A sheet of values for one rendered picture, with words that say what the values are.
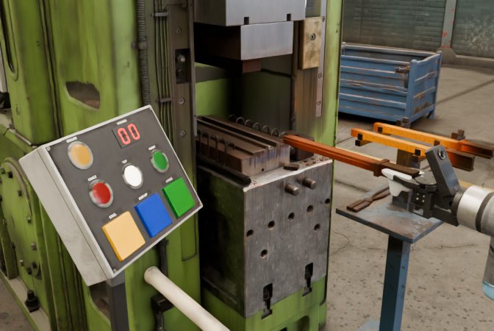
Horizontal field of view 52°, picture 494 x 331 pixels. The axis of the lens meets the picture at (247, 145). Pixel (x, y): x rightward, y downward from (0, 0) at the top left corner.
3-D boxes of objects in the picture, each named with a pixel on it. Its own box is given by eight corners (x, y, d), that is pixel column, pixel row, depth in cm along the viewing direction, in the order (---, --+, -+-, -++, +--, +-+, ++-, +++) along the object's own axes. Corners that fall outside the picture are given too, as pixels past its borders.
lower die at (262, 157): (289, 164, 163) (290, 139, 160) (241, 179, 151) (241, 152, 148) (212, 134, 194) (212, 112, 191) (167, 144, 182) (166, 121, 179)
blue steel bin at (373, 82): (436, 117, 549) (444, 50, 526) (408, 135, 490) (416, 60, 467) (338, 101, 619) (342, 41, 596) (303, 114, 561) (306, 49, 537)
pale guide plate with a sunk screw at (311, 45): (320, 66, 179) (323, 17, 173) (302, 69, 173) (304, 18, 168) (316, 65, 180) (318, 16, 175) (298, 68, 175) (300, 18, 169)
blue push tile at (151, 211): (173, 222, 112) (157, 192, 112) (153, 237, 106) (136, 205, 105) (167, 224, 113) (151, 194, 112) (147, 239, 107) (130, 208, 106)
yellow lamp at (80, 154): (95, 165, 100) (94, 144, 99) (73, 171, 97) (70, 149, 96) (90, 160, 102) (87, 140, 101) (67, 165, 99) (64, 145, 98)
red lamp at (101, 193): (116, 202, 101) (115, 182, 99) (94, 209, 98) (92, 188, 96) (109, 197, 103) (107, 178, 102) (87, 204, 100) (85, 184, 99)
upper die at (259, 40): (292, 53, 152) (293, 20, 149) (240, 60, 140) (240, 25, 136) (210, 40, 182) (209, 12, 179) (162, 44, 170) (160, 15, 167)
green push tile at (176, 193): (196, 204, 121) (181, 176, 120) (179, 217, 114) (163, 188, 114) (190, 206, 122) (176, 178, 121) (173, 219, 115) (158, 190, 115)
